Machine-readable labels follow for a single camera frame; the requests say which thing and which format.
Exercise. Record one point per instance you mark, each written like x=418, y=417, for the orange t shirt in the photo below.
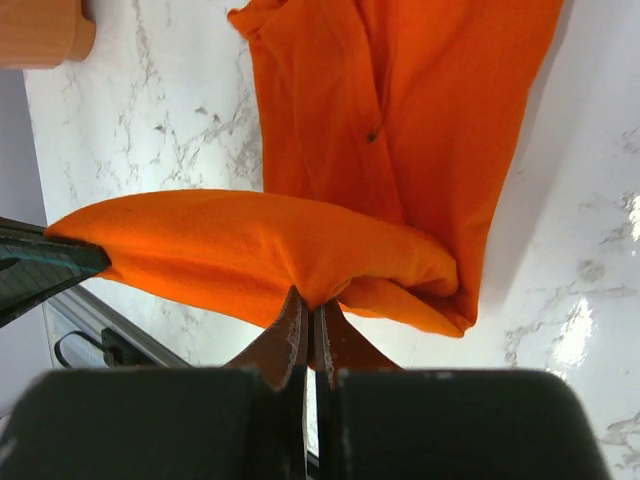
x=388, y=128

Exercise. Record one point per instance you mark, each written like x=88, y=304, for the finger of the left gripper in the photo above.
x=35, y=267

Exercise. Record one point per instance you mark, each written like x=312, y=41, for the orange plastic bin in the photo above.
x=44, y=34

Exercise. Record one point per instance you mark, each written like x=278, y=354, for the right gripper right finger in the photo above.
x=337, y=345

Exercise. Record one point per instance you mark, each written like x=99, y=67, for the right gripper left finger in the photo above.
x=264, y=425

